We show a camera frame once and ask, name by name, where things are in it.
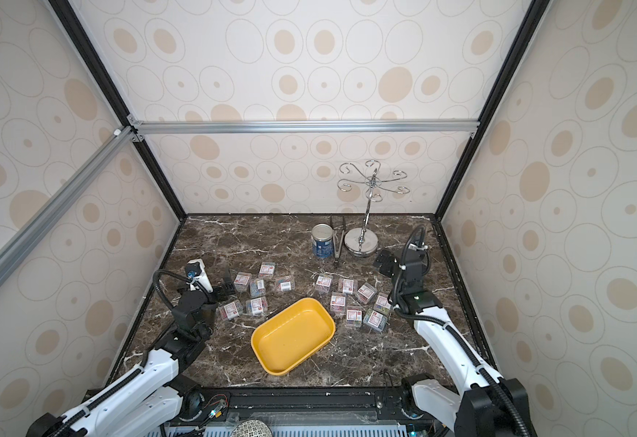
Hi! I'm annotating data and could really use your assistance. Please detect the barcode side paper clip box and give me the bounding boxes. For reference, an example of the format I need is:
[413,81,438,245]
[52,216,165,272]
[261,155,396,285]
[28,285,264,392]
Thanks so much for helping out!
[249,278,267,299]

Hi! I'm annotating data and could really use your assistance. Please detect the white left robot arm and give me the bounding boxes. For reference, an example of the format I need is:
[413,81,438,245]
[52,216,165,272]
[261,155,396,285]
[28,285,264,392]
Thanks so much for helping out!
[27,280,236,436]

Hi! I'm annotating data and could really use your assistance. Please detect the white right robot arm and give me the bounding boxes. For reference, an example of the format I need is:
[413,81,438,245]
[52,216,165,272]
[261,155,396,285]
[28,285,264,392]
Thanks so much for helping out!
[374,243,536,436]

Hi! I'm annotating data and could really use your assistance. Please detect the yellow plastic storage tray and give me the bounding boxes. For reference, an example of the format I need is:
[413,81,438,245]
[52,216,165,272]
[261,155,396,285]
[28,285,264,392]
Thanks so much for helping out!
[250,298,336,376]

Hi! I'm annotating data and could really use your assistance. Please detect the chrome hook stand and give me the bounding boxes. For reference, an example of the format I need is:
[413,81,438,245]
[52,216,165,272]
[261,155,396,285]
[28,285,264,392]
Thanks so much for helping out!
[337,160,411,258]

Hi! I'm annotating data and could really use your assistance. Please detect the metal tongs black tips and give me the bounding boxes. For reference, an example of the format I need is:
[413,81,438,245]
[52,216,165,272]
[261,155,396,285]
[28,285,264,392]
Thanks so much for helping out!
[331,216,347,269]

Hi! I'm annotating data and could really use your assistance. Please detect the blue labelled tin can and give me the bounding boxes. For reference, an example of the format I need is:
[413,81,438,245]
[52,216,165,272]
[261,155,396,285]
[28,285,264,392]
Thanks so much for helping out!
[311,223,334,260]

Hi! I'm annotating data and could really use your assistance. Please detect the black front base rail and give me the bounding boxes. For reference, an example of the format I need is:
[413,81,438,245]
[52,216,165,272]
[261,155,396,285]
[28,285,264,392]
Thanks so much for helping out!
[169,384,443,426]

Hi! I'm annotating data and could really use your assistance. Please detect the aluminium horizontal frame bar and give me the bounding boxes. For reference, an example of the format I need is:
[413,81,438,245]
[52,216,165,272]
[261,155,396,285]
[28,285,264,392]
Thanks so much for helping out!
[134,119,479,135]

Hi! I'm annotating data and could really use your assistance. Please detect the aluminium diagonal frame bar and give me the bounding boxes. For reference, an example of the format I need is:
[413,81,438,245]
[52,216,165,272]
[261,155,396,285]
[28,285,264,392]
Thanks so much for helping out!
[0,127,134,288]

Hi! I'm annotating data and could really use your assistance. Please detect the black corner frame post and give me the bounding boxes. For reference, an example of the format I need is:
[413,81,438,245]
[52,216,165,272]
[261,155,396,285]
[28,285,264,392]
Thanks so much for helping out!
[434,0,551,222]

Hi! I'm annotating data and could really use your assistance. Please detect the black left corner post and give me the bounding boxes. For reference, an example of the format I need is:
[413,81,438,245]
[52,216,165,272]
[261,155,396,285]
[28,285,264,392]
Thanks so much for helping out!
[47,0,187,222]

